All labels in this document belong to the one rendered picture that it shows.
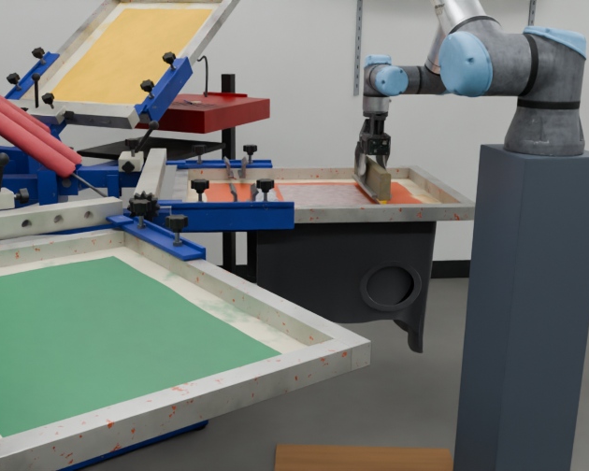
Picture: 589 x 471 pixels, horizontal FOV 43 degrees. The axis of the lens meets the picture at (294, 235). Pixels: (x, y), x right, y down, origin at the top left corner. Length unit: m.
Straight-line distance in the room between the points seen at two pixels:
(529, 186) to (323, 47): 2.80
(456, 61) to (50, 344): 0.86
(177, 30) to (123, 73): 0.30
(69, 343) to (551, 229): 0.89
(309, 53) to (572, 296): 2.81
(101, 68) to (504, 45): 1.80
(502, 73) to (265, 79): 2.77
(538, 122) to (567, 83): 0.09
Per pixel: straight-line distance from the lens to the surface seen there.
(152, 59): 2.86
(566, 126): 1.51
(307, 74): 4.14
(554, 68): 1.49
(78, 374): 1.10
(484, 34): 1.46
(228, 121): 3.14
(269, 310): 1.23
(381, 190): 2.03
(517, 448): 1.67
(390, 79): 1.98
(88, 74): 2.92
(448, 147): 4.37
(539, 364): 1.60
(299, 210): 1.87
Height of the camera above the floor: 1.43
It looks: 16 degrees down
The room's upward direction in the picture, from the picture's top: 1 degrees clockwise
